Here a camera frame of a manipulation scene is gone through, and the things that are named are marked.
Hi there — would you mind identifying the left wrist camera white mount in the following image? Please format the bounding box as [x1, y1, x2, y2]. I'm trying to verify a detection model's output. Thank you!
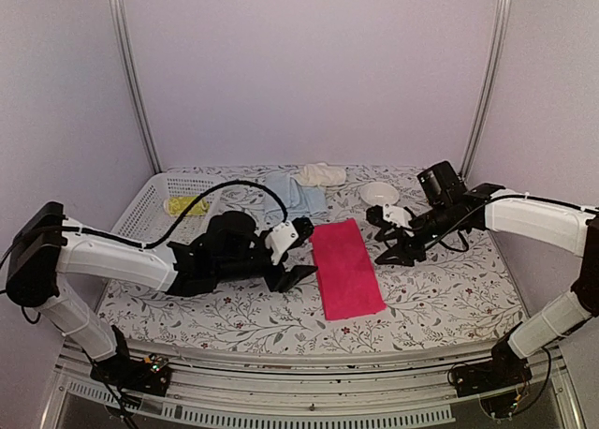
[265, 217, 314, 265]

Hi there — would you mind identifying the aluminium frame post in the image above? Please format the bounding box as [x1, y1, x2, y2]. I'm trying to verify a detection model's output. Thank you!
[460, 0, 512, 180]
[109, 0, 162, 174]

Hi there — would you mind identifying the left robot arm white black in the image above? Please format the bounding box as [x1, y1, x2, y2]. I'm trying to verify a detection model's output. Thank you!
[5, 201, 317, 396]

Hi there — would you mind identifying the aluminium front rail base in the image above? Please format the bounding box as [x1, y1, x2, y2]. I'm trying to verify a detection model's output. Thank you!
[39, 339, 586, 429]

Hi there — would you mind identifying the left aluminium frame post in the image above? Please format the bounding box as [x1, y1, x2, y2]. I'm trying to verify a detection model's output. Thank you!
[109, 0, 162, 174]

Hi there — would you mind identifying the cream rolled towel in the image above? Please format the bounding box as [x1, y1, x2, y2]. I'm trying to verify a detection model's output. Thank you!
[294, 163, 346, 187]

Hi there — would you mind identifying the green crocodile pattern towel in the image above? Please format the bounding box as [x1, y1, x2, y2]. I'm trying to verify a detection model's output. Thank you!
[163, 197, 210, 217]

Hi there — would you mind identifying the pink towel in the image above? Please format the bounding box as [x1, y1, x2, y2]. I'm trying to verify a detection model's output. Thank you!
[310, 218, 386, 321]

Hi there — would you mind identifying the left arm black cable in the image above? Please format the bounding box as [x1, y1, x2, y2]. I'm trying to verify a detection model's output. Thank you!
[0, 180, 291, 271]

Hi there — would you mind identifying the right aluminium frame post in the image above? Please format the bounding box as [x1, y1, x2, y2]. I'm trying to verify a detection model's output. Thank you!
[460, 0, 512, 180]

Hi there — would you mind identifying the light blue towel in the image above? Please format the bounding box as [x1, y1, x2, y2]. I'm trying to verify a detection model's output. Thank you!
[264, 172, 328, 216]

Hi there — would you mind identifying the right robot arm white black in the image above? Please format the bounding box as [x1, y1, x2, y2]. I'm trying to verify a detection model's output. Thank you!
[366, 161, 598, 397]

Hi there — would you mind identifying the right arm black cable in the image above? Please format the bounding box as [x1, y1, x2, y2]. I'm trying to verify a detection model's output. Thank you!
[420, 199, 530, 255]

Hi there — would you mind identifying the floral patterned table mat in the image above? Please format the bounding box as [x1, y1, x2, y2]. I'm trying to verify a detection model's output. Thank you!
[97, 165, 527, 355]

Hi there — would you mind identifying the white plastic basket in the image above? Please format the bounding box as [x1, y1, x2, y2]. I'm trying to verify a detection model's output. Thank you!
[111, 172, 224, 244]

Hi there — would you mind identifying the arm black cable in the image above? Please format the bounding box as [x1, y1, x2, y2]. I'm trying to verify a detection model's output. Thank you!
[420, 199, 530, 255]
[0, 180, 291, 271]

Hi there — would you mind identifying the white ceramic bowl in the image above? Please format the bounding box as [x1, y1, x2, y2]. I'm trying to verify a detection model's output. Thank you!
[358, 182, 400, 206]

